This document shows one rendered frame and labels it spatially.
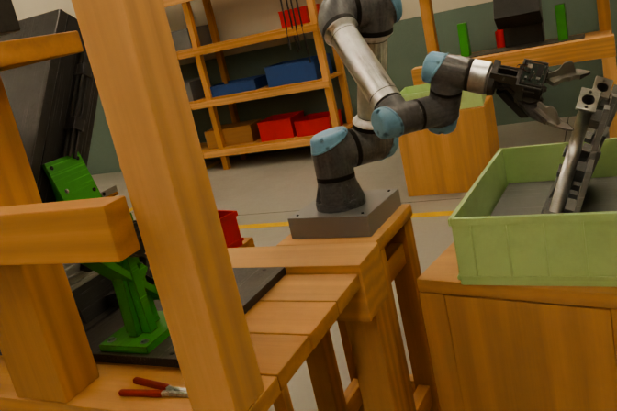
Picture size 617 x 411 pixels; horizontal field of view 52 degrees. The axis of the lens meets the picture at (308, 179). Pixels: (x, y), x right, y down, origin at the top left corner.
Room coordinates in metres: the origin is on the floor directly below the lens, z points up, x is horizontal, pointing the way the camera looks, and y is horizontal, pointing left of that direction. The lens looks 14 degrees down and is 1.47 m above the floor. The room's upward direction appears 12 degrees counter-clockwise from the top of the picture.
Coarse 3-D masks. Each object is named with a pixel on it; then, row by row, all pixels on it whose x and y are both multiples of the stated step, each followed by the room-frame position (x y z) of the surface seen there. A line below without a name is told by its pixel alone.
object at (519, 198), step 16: (512, 192) 1.81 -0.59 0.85; (528, 192) 1.78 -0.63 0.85; (544, 192) 1.75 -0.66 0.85; (592, 192) 1.67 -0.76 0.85; (608, 192) 1.64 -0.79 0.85; (496, 208) 1.70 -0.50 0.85; (512, 208) 1.67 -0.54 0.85; (528, 208) 1.65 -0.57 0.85; (592, 208) 1.55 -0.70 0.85; (608, 208) 1.52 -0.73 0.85
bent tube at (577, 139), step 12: (588, 96) 1.35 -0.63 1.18; (576, 108) 1.33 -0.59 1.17; (588, 108) 1.32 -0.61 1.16; (576, 120) 1.39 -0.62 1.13; (588, 120) 1.37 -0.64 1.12; (576, 132) 1.40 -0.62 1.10; (576, 144) 1.40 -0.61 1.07; (576, 156) 1.39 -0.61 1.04; (564, 168) 1.38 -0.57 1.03; (564, 180) 1.36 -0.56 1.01; (564, 192) 1.34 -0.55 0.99; (552, 204) 1.33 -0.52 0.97; (564, 204) 1.32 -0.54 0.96
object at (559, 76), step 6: (564, 66) 1.37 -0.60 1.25; (570, 66) 1.38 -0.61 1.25; (552, 72) 1.38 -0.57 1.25; (558, 72) 1.39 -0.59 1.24; (564, 72) 1.39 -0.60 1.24; (570, 72) 1.39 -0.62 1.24; (576, 72) 1.39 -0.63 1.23; (582, 72) 1.39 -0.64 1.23; (588, 72) 1.38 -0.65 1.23; (546, 78) 1.40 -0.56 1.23; (552, 78) 1.40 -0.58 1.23; (558, 78) 1.39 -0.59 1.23; (564, 78) 1.39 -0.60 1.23; (570, 78) 1.39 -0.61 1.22; (576, 78) 1.39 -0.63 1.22; (552, 84) 1.40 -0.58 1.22
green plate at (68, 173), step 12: (72, 156) 1.60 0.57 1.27; (48, 168) 1.53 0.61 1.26; (60, 168) 1.55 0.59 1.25; (72, 168) 1.58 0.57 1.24; (84, 168) 1.61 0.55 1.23; (60, 180) 1.53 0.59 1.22; (72, 180) 1.56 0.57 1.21; (84, 180) 1.59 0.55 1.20; (60, 192) 1.52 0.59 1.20; (72, 192) 1.54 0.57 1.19; (84, 192) 1.57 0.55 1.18; (96, 192) 1.60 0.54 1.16
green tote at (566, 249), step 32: (512, 160) 1.90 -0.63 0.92; (544, 160) 1.85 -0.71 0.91; (608, 160) 1.77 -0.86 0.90; (480, 192) 1.63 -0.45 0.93; (448, 224) 1.40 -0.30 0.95; (480, 224) 1.36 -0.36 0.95; (512, 224) 1.33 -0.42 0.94; (544, 224) 1.29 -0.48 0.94; (576, 224) 1.26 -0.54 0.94; (608, 224) 1.23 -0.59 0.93; (480, 256) 1.37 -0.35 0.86; (512, 256) 1.33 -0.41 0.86; (544, 256) 1.30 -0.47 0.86; (576, 256) 1.27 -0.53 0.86; (608, 256) 1.23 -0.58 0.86
